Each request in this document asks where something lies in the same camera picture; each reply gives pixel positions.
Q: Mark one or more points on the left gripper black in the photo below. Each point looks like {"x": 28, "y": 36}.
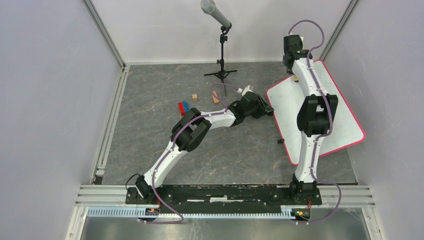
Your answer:
{"x": 263, "y": 108}

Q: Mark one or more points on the pink-framed whiteboard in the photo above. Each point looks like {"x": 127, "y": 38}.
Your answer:
{"x": 286, "y": 98}

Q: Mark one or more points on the red blue toy brick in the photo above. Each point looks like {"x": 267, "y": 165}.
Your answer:
{"x": 183, "y": 108}

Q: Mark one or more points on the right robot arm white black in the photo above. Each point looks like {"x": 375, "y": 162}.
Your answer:
{"x": 314, "y": 119}

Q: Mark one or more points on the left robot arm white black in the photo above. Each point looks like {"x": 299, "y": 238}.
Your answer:
{"x": 191, "y": 129}

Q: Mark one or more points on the long wooden block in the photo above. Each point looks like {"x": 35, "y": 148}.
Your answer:
{"x": 215, "y": 97}

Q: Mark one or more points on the black microphone tripod stand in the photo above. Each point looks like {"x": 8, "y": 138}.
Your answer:
{"x": 222, "y": 73}

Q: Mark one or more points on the silver microphone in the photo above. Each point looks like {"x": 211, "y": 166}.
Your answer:
{"x": 209, "y": 7}

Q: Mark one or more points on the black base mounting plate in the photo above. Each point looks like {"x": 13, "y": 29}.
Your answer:
{"x": 234, "y": 199}

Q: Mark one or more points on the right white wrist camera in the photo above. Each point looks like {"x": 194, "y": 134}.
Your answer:
{"x": 301, "y": 41}

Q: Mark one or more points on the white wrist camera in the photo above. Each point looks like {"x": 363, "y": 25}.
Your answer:
{"x": 244, "y": 91}
{"x": 301, "y": 41}

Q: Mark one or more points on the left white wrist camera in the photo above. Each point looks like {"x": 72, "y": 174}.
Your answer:
{"x": 244, "y": 91}

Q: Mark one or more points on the grey slotted cable duct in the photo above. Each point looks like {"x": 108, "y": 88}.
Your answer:
{"x": 153, "y": 213}

